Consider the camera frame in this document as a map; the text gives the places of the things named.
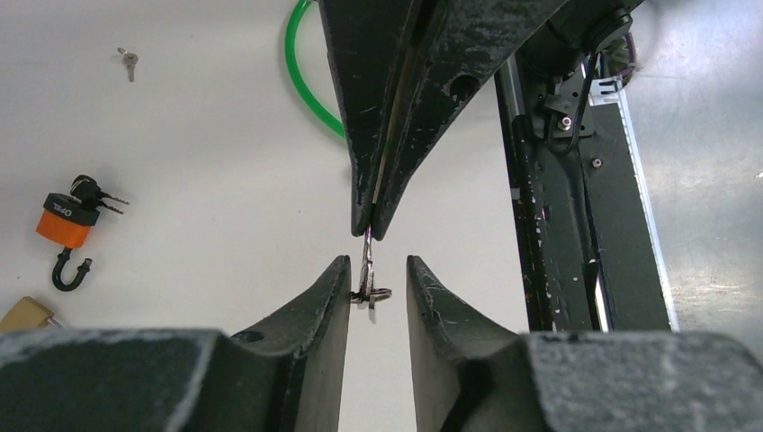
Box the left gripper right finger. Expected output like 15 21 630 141
407 256 762 431

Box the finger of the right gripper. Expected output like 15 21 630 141
319 1 417 238
369 1 564 240

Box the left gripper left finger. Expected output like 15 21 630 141
1 256 352 431

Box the green cable lock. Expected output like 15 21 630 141
282 0 346 140

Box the small silver key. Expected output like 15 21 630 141
351 226 392 324
117 47 139 83

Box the orange black padlock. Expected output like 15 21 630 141
36 193 100 293

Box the black-headed key bunch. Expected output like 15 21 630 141
69 175 130 214

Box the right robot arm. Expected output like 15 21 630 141
319 0 635 240

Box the small brass padlock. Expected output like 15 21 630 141
1 296 63 332

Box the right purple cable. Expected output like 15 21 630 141
610 32 639 78

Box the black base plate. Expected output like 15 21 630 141
495 59 679 331

